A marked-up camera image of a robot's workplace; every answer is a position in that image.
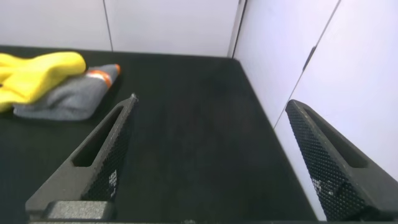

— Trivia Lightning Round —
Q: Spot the yellow towel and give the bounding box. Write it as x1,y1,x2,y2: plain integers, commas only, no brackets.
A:
0,51,87,113

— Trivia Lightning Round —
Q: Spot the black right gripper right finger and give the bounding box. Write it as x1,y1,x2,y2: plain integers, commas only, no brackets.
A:
285,99,398,222

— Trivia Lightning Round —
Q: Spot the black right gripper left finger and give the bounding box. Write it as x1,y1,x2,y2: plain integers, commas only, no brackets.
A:
25,93,139,218

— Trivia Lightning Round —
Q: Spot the grey towel with orange marks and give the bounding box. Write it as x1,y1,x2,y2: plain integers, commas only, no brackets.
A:
12,63,121,121

